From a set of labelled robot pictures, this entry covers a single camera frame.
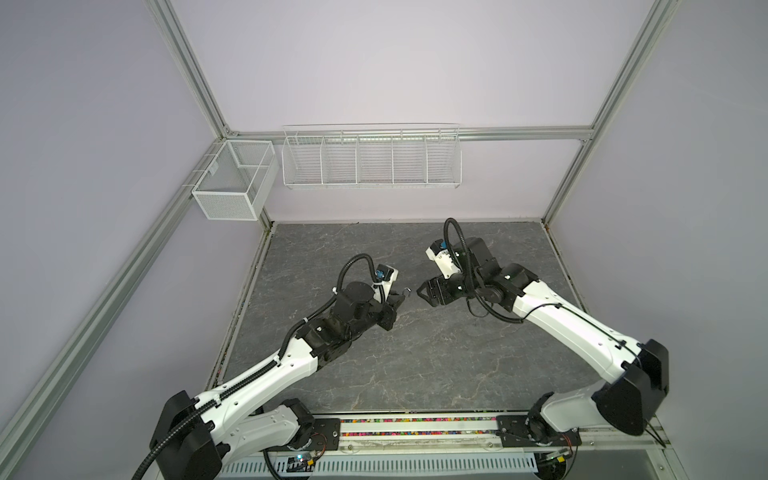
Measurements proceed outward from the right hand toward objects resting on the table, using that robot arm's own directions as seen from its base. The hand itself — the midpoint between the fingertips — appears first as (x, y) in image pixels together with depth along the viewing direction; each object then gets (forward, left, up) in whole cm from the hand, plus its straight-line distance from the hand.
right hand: (429, 288), depth 77 cm
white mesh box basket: (+41, +63, +4) cm, 76 cm away
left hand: (-3, +8, 0) cm, 8 cm away
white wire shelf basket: (+47, +15, +10) cm, 50 cm away
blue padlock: (-2, +6, +2) cm, 7 cm away
